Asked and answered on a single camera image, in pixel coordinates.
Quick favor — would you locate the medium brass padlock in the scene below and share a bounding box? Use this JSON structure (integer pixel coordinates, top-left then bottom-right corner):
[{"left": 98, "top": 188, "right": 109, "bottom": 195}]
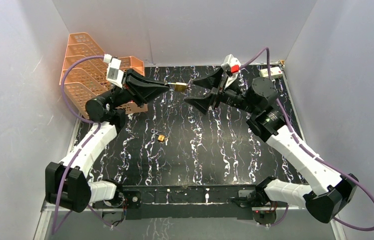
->
[{"left": 167, "top": 82, "right": 189, "bottom": 93}]

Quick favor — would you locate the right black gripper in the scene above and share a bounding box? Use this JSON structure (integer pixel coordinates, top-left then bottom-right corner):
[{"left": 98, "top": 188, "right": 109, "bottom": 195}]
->
[{"left": 184, "top": 67, "right": 259, "bottom": 116}]

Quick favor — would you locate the small brass padlock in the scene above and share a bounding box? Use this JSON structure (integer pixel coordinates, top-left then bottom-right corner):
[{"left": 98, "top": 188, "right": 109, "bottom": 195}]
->
[{"left": 151, "top": 129, "right": 168, "bottom": 143}]

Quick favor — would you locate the black aluminium base frame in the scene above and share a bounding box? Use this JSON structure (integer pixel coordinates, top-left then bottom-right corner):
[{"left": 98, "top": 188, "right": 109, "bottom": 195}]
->
[{"left": 41, "top": 180, "right": 338, "bottom": 229}]

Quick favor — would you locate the white green box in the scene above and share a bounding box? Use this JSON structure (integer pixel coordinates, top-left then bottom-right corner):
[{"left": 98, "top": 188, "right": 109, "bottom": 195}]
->
[{"left": 259, "top": 66, "right": 283, "bottom": 79}]

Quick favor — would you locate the orange plastic file organizer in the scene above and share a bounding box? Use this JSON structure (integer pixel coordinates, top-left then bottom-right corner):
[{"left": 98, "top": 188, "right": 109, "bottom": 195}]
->
[{"left": 59, "top": 32, "right": 149, "bottom": 120}]

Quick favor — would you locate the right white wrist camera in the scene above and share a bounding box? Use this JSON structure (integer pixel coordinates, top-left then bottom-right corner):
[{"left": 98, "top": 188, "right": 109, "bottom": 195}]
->
[{"left": 221, "top": 54, "right": 241, "bottom": 89}]

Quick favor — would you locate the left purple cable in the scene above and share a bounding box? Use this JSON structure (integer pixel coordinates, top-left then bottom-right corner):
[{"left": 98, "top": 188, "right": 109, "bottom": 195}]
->
[{"left": 51, "top": 54, "right": 115, "bottom": 236}]

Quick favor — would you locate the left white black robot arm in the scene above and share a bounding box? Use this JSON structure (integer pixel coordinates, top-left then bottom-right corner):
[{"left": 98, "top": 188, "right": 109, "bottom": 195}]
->
[{"left": 45, "top": 69, "right": 170, "bottom": 213}]

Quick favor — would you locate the purple cable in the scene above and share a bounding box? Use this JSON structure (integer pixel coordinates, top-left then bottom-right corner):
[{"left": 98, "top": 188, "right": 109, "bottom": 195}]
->
[
  {"left": 238, "top": 46, "right": 374, "bottom": 232},
  {"left": 51, "top": 54, "right": 115, "bottom": 236}
]

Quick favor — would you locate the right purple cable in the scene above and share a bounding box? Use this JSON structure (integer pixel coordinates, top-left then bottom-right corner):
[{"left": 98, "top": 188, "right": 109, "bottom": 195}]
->
[{"left": 238, "top": 46, "right": 374, "bottom": 232}]

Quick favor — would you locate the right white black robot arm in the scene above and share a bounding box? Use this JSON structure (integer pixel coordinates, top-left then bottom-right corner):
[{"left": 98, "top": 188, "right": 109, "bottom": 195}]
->
[{"left": 185, "top": 68, "right": 356, "bottom": 223}]

